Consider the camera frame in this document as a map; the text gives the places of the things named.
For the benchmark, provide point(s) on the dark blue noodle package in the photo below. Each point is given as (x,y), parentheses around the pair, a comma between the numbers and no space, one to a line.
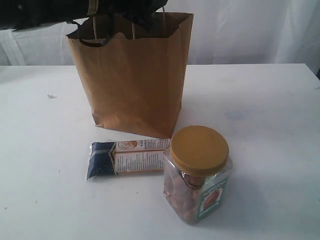
(126,157)

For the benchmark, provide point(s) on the white backdrop curtain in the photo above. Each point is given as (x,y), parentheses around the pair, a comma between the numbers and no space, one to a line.
(223,32)

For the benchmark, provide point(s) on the brown paper shopping bag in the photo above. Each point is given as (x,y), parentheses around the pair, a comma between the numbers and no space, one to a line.
(135,82)

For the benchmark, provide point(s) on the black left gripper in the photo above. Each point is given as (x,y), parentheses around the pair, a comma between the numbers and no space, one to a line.
(139,12)

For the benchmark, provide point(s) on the clear nut jar gold lid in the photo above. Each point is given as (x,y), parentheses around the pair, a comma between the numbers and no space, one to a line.
(197,168)

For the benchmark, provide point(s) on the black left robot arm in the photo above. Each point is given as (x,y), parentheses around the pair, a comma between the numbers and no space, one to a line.
(33,14)

